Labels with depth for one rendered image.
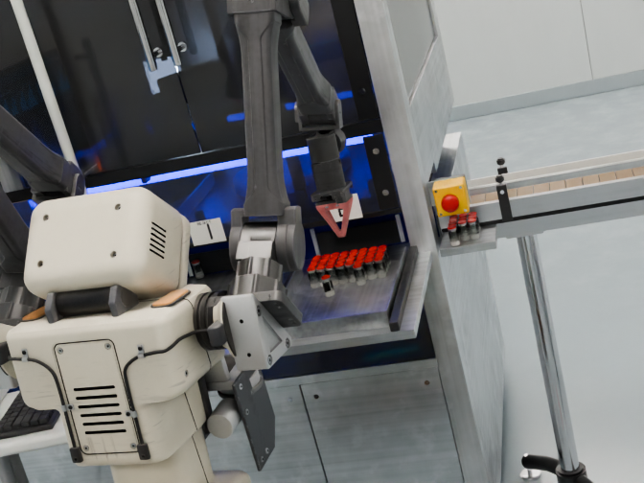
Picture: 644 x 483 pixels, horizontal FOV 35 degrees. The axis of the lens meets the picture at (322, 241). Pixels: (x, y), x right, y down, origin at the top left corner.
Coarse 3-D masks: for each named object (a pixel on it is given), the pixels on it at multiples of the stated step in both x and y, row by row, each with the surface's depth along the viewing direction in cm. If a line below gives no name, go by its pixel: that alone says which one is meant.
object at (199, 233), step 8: (192, 224) 242; (200, 224) 242; (216, 224) 241; (192, 232) 243; (200, 232) 243; (208, 232) 242; (216, 232) 242; (200, 240) 244; (208, 240) 243; (216, 240) 243; (224, 240) 242
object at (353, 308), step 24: (288, 288) 226; (312, 288) 229; (336, 288) 226; (360, 288) 223; (384, 288) 219; (312, 312) 217; (336, 312) 214; (360, 312) 211; (384, 312) 200; (312, 336) 206
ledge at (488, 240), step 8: (480, 232) 237; (488, 232) 236; (496, 232) 238; (448, 240) 238; (472, 240) 234; (480, 240) 233; (488, 240) 232; (496, 240) 234; (440, 248) 234; (448, 248) 233; (456, 248) 233; (464, 248) 232; (472, 248) 232; (480, 248) 232; (488, 248) 231
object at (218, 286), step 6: (234, 270) 254; (204, 276) 255; (210, 276) 254; (216, 276) 253; (222, 276) 252; (228, 276) 251; (234, 276) 250; (192, 282) 253; (198, 282) 252; (204, 282) 251; (210, 282) 250; (216, 282) 249; (222, 282) 248; (228, 282) 247; (216, 288) 245; (222, 288) 244
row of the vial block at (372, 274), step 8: (328, 264) 228; (336, 264) 227; (352, 264) 226; (368, 264) 225; (376, 264) 224; (384, 264) 225; (312, 272) 228; (320, 272) 228; (328, 272) 227; (336, 272) 227; (344, 272) 227; (352, 272) 226; (368, 272) 225; (376, 272) 226; (384, 272) 225; (312, 280) 229; (320, 280) 228; (336, 280) 228; (344, 280) 227; (352, 280) 227
